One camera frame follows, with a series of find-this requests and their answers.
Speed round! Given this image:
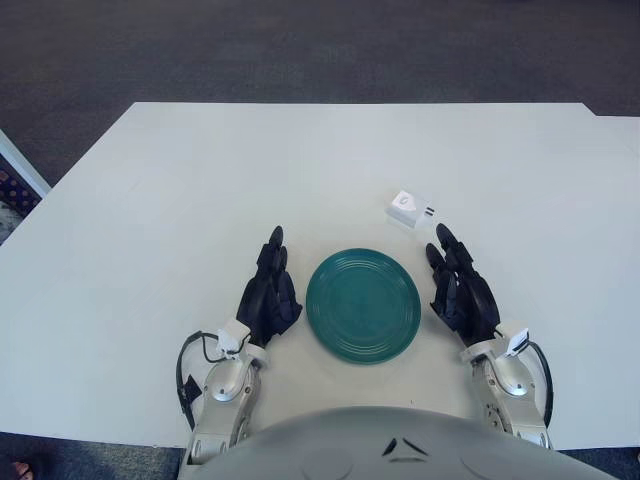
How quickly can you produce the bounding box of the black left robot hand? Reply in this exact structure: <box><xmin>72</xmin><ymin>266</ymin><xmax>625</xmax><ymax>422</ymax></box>
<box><xmin>235</xmin><ymin>225</ymin><xmax>305</xmax><ymax>350</ymax></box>

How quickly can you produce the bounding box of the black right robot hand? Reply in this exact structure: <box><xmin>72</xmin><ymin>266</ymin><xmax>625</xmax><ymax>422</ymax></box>
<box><xmin>424</xmin><ymin>223</ymin><xmax>502</xmax><ymax>347</ymax></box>

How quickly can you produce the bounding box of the white charger plug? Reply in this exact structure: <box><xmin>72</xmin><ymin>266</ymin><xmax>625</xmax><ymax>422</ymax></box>
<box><xmin>384</xmin><ymin>190</ymin><xmax>441</xmax><ymax>236</ymax></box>

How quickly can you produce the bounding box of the teal green round plate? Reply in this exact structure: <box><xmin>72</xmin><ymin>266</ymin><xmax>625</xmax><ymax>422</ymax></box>
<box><xmin>305</xmin><ymin>248</ymin><xmax>423</xmax><ymax>368</ymax></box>

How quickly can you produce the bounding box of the white left wrist connector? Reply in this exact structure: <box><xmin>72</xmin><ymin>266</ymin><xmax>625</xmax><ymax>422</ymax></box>
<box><xmin>218</xmin><ymin>322</ymin><xmax>250</xmax><ymax>361</ymax></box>

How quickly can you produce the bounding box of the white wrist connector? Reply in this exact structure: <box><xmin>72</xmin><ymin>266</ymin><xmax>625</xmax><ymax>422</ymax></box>
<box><xmin>218</xmin><ymin>322</ymin><xmax>250</xmax><ymax>361</ymax></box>
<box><xmin>501</xmin><ymin>322</ymin><xmax>530</xmax><ymax>357</ymax></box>

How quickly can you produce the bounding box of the white right wrist connector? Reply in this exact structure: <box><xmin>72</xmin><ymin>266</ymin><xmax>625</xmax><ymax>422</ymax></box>
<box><xmin>501</xmin><ymin>322</ymin><xmax>530</xmax><ymax>357</ymax></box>

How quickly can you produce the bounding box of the grey robot torso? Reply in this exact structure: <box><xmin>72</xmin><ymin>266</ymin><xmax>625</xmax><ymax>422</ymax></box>
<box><xmin>179</xmin><ymin>405</ymin><xmax>640</xmax><ymax>480</ymax></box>

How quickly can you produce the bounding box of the white shelf with patterned items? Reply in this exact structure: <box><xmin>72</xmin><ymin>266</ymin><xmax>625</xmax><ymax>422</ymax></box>
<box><xmin>0</xmin><ymin>129</ymin><xmax>51</xmax><ymax>246</ymax></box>

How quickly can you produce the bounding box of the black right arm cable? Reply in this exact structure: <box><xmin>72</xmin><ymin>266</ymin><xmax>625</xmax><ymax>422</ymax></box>
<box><xmin>524</xmin><ymin>339</ymin><xmax>555</xmax><ymax>426</ymax></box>

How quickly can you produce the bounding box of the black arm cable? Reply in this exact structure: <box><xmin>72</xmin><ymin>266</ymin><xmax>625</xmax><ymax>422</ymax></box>
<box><xmin>175</xmin><ymin>329</ymin><xmax>222</xmax><ymax>431</ymax></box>
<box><xmin>524</xmin><ymin>339</ymin><xmax>555</xmax><ymax>426</ymax></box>

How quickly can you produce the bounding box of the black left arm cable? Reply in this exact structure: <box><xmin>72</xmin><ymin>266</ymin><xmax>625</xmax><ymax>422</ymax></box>
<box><xmin>175</xmin><ymin>329</ymin><xmax>222</xmax><ymax>431</ymax></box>

